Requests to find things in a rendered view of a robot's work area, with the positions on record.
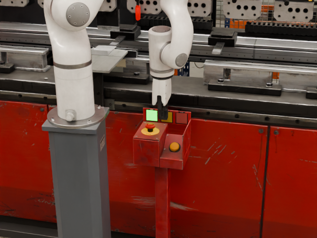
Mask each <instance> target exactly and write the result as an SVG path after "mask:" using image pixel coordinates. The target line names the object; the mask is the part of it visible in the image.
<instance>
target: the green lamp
mask: <svg viewBox="0 0 317 238"><path fill-rule="evenodd" d="M146 117H147V120H153V121H157V111H155V110H146Z"/></svg>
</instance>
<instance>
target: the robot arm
mask: <svg viewBox="0 0 317 238"><path fill-rule="evenodd" d="M103 1H104V0H44V3H43V7H44V15H45V21H46V25H47V29H48V33H49V37H50V42H51V46H52V53H53V64H54V75H55V86H56V97H57V107H55V108H53V109H52V110H50V111H49V112H48V114H47V119H48V122H49V123H50V124H52V125H54V126H56V127H59V128H67V129H77V128H87V127H90V126H94V125H96V124H98V123H100V122H102V121H103V120H104V119H105V116H106V112H105V110H104V109H103V108H102V107H101V106H100V105H96V104H94V92H93V76H92V52H91V46H90V41H89V38H88V35H87V32H86V27H87V26H88V25H89V24H90V23H91V22H92V21H93V20H94V18H95V17H96V15H97V13H98V11H99V9H100V7H101V5H102V3H103ZM187 3H188V0H160V6H161V8H162V10H163V11H164V12H165V14H166V15H167V17H168V18H169V20H170V23H171V27H168V26H164V25H160V26H155V27H152V28H150V29H149V31H148V34H149V60H150V74H151V77H152V78H153V84H152V105H155V104H156V102H157V101H158V119H162V120H167V118H168V108H167V107H168V100H169V98H170V96H171V78H172V77H173V74H174V72H175V69H180V68H182V67H183V66H184V65H185V64H186V62H187V60H188V58H189V55H190V51H191V47H192V42H193V24H192V20H191V17H190V14H189V12H188V9H187Z"/></svg>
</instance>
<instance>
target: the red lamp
mask: <svg viewBox="0 0 317 238"><path fill-rule="evenodd" d="M176 123H182V124H187V114H186V113H176Z"/></svg>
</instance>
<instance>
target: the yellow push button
mask: <svg viewBox="0 0 317 238"><path fill-rule="evenodd" d="M170 150H171V151H173V152H176V151H178V150H179V144H178V143H176V142H173V143H171V145H170Z"/></svg>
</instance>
